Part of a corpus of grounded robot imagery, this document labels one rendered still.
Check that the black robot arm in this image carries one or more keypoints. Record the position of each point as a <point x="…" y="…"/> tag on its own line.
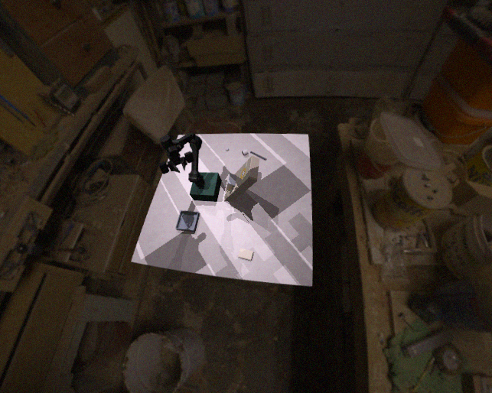
<point x="173" y="147"/>

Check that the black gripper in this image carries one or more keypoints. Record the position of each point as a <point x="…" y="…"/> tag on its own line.
<point x="176" y="160"/>

